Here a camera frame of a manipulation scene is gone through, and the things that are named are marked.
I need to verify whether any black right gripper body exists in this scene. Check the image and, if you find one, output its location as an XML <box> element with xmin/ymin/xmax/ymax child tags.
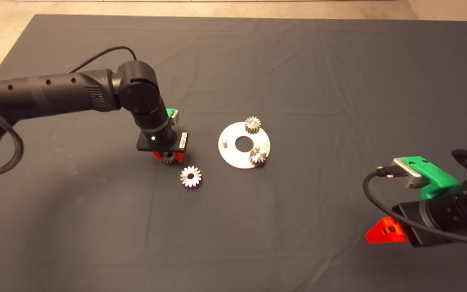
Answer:
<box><xmin>392</xmin><ymin>188</ymin><xmax>467</xmax><ymax>248</ymax></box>

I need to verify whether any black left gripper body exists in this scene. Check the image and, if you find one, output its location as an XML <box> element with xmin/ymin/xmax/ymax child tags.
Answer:
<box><xmin>136</xmin><ymin>124</ymin><xmax>189</xmax><ymax>154</ymax></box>

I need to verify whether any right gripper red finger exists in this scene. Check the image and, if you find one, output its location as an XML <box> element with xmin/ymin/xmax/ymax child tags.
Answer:
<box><xmin>366</xmin><ymin>217</ymin><xmax>407</xmax><ymax>244</ymax></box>

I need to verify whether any large steel gear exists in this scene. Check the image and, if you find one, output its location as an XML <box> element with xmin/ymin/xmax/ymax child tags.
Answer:
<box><xmin>180</xmin><ymin>166</ymin><xmax>203</xmax><ymax>189</ymax></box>

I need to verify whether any round metal plate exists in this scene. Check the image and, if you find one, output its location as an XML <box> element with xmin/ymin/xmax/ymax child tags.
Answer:
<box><xmin>218</xmin><ymin>122</ymin><xmax>271</xmax><ymax>170</ymax></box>

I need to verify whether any dark grey table cloth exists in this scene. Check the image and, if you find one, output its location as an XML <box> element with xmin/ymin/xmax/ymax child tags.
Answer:
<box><xmin>0</xmin><ymin>15</ymin><xmax>467</xmax><ymax>292</ymax></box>

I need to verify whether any green right camera mount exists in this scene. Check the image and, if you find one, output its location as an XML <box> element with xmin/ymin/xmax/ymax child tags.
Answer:
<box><xmin>403</xmin><ymin>156</ymin><xmax>460</xmax><ymax>200</ymax></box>

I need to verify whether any black camera USB cable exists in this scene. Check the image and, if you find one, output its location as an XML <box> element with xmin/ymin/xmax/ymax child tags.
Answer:
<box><xmin>362</xmin><ymin>165</ymin><xmax>467</xmax><ymax>247</ymax></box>

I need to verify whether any silver right camera box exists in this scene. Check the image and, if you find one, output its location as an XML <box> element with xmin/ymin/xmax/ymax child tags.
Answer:
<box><xmin>393</xmin><ymin>157</ymin><xmax>425</xmax><ymax>189</ymax></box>

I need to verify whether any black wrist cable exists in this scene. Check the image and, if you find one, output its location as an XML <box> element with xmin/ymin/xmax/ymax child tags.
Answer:
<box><xmin>66</xmin><ymin>46</ymin><xmax>138</xmax><ymax>74</ymax></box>

